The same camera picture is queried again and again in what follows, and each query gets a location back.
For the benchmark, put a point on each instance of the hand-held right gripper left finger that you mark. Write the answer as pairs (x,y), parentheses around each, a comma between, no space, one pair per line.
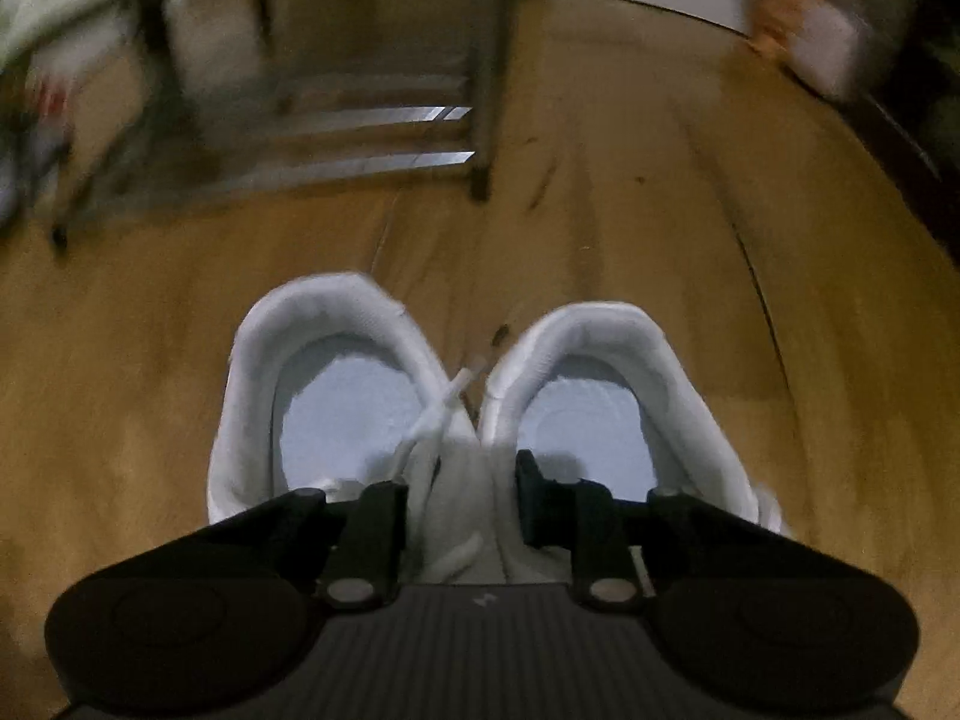
(375,521)

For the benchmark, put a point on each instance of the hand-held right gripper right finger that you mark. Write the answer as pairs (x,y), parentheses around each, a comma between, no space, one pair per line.
(529,491)

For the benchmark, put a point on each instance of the metal shoe rack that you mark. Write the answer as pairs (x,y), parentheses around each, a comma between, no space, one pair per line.
(491,52)

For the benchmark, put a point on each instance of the dark wooden cabinet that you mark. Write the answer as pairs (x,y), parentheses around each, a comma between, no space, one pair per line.
(919,120)

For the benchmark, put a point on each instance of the pale pink bag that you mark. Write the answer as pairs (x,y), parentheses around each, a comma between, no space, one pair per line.
(836,45)

